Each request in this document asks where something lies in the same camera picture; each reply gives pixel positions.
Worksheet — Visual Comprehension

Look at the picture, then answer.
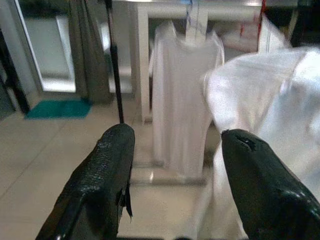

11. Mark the glass sliding door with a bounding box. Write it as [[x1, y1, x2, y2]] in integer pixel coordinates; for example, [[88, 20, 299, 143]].
[[13, 0, 77, 94]]

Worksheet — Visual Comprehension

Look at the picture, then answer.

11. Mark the white t-shirt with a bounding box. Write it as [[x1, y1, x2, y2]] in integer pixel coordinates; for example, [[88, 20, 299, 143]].
[[149, 21, 225, 180], [203, 46, 320, 240]]

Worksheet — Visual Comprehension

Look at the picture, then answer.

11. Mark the white glass-door cabinet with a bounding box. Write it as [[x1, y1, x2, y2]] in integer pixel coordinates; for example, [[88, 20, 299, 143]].
[[128, 3, 298, 123]]

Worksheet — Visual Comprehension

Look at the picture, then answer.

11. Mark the teal floor mat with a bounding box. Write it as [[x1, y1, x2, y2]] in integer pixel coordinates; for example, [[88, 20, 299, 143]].
[[24, 99, 93, 120]]

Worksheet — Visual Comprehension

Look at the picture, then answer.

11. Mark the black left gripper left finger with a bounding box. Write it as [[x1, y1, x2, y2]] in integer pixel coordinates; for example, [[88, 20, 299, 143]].
[[34, 123, 136, 240]]

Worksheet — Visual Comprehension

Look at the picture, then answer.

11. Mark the grey curtain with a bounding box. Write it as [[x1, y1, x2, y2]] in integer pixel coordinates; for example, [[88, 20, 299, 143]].
[[67, 0, 112, 105]]

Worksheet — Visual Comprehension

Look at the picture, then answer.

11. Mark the black clothes rack post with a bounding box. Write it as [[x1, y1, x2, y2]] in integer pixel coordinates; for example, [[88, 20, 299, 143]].
[[106, 0, 126, 125]]

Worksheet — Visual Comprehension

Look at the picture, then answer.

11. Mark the red plastic hanger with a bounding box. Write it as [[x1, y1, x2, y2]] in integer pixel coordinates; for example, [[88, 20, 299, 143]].
[[258, 0, 267, 28]]

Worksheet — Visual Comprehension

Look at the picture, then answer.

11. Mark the grey-white jacket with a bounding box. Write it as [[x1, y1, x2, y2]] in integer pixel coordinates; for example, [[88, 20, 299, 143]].
[[258, 13, 293, 55]]

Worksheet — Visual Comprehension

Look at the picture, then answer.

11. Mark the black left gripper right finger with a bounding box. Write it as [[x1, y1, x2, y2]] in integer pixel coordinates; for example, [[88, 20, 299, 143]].
[[221, 128, 320, 240]]

